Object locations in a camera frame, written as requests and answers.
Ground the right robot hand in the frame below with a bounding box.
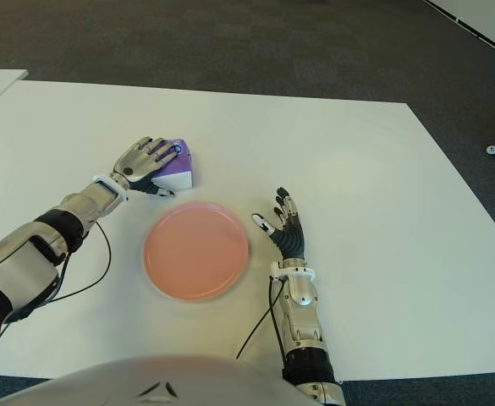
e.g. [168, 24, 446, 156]
[251, 187, 307, 260]

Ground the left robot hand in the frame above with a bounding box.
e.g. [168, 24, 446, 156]
[110, 135, 182, 198]

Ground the purple tissue paper pack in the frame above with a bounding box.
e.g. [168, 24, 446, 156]
[149, 137, 196, 194]

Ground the pink round plate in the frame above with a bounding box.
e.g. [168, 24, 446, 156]
[142, 201, 250, 303]

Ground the silver robot torso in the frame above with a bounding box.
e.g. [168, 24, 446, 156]
[1, 354, 299, 406]

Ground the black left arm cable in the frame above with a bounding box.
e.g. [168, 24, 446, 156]
[1, 219, 113, 326]

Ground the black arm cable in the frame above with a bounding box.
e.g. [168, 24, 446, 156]
[1, 219, 113, 326]
[234, 274, 289, 369]

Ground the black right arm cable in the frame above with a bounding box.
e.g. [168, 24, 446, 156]
[234, 274, 289, 369]

